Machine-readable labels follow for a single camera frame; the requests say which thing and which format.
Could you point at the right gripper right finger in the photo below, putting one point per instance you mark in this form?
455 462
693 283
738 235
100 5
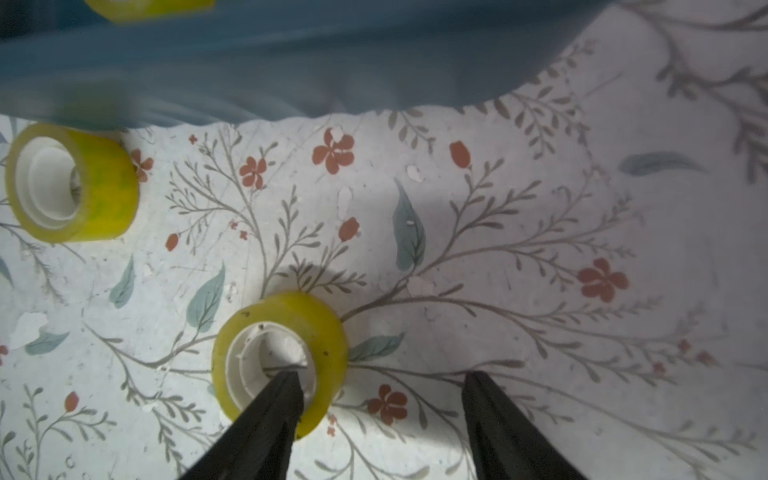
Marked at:
504 443

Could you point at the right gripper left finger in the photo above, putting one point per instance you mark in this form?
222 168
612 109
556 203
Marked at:
258 444

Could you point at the tape roll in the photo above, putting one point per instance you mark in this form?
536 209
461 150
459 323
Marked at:
150 7
290 331

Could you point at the tape roll box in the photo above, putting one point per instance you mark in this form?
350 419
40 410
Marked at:
65 185

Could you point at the teal plastic storage box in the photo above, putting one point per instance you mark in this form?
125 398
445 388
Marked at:
97 65

